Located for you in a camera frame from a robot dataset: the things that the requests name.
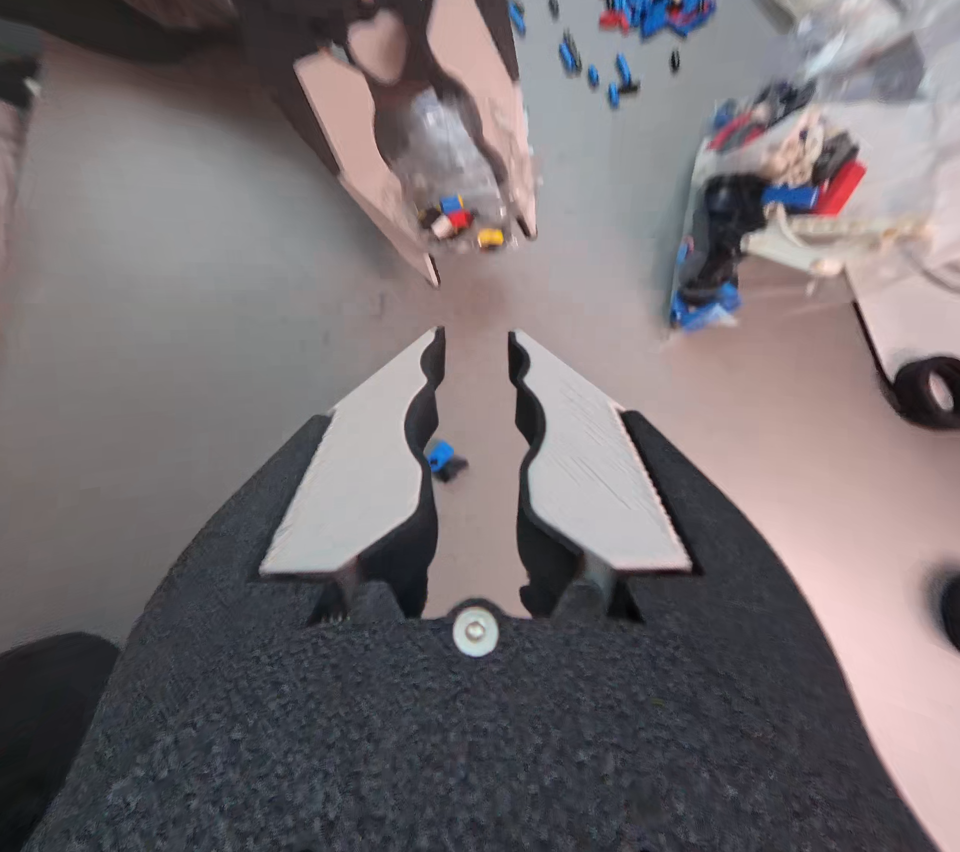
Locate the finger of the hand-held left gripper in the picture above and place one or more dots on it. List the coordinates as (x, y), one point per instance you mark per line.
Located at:
(480, 80)
(352, 140)

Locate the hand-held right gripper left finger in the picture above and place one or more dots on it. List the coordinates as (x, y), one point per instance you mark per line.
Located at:
(352, 492)

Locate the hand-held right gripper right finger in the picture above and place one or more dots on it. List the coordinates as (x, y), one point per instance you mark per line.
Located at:
(600, 485)

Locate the small clear plastic bag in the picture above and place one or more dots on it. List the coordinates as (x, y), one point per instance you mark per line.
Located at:
(450, 177)

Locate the large clear toy brick bag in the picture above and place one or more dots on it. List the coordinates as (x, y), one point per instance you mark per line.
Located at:
(810, 155)

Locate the grey desk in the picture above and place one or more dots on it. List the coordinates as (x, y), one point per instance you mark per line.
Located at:
(187, 267)

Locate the small blue toy bush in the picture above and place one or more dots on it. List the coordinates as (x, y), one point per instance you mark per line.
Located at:
(440, 455)

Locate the pile of blue toy pins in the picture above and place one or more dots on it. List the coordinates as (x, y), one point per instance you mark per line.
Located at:
(645, 5)

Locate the black toy tyre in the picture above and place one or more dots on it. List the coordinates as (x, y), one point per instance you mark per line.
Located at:
(930, 391)
(951, 604)

